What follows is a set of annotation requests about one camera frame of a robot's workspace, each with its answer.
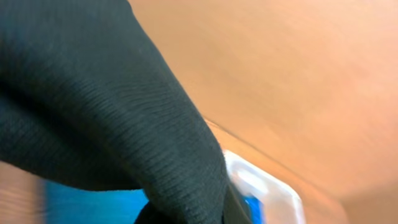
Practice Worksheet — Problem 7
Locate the blue green sequin garment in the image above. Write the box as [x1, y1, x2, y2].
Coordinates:
[244, 196, 266, 224]

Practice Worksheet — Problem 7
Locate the black cloth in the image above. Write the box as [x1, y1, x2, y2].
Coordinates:
[0, 0, 252, 224]

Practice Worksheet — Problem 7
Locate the blue denim cloth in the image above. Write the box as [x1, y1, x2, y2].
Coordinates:
[44, 181, 148, 224]

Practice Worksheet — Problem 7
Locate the clear plastic storage bin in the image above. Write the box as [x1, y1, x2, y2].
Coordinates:
[224, 151, 306, 224]

